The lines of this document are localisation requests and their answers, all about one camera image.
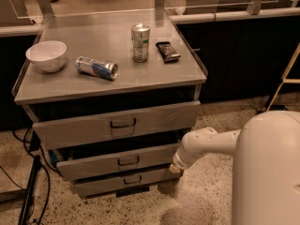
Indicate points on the blue silver can lying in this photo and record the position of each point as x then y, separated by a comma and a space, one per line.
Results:
103, 70

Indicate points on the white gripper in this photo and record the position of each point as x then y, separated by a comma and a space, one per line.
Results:
178, 163

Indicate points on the grey bottom drawer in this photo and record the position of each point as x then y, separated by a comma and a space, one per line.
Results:
124, 181

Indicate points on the grey metal drawer cabinet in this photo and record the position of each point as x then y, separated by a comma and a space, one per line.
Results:
106, 37

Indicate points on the grey drawer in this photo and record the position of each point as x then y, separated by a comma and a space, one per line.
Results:
109, 126
119, 156
124, 181

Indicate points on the black bar on floor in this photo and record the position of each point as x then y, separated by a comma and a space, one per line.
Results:
28, 197

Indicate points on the white bowl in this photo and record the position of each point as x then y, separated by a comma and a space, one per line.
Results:
48, 56

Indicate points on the grey top drawer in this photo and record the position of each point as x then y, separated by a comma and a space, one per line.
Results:
109, 126

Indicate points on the yellow wheeled cart frame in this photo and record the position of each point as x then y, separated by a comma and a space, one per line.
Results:
284, 79

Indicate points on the white horizontal rail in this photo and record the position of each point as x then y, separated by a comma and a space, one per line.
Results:
235, 15

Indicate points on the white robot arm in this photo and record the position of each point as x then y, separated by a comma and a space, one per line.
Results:
265, 170

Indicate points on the silver green upright can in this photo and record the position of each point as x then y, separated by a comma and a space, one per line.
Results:
140, 35

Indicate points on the dark chocolate bar wrapper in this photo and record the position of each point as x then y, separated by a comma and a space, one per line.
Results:
167, 52

